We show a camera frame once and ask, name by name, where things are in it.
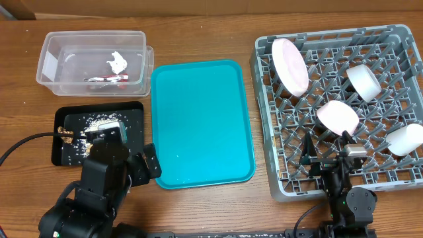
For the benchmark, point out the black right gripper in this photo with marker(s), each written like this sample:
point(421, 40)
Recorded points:
point(320, 164)

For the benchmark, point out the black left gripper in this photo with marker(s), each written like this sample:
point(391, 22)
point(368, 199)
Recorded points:
point(141, 174)

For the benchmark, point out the beige bowl with crumbs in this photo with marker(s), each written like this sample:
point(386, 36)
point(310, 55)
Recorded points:
point(338, 117)

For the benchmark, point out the grey bowl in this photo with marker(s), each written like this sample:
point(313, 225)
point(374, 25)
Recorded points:
point(364, 81)

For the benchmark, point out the white paper cup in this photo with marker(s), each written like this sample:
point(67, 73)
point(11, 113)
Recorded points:
point(405, 139)

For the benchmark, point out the brown food scrap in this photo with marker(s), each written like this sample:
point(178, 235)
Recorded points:
point(66, 135)

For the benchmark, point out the red snack wrapper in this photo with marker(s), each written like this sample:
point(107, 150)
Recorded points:
point(109, 78)

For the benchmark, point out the white round plate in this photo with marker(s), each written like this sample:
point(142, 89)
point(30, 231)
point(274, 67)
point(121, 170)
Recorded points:
point(290, 66)

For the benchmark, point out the white napkin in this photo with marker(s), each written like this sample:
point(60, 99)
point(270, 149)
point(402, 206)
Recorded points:
point(118, 64)

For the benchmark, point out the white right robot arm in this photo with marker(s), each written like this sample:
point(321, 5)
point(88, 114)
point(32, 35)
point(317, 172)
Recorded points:
point(351, 208)

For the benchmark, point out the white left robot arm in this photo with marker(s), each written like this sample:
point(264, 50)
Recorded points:
point(88, 207)

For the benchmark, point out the grey dishwasher rack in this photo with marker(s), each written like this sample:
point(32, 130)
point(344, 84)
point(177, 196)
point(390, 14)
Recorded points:
point(392, 55)

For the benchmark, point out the pile of rice crumbs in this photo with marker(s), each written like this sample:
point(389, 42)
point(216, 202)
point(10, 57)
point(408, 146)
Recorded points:
point(81, 125)

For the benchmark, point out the teal plastic tray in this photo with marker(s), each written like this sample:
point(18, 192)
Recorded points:
point(200, 124)

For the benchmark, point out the black rectangular tray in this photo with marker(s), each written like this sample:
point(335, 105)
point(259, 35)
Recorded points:
point(131, 114)

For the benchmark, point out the clear plastic bin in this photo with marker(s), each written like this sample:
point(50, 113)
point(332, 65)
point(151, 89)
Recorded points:
point(69, 57)

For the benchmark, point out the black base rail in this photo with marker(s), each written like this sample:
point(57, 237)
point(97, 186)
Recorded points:
point(288, 233)

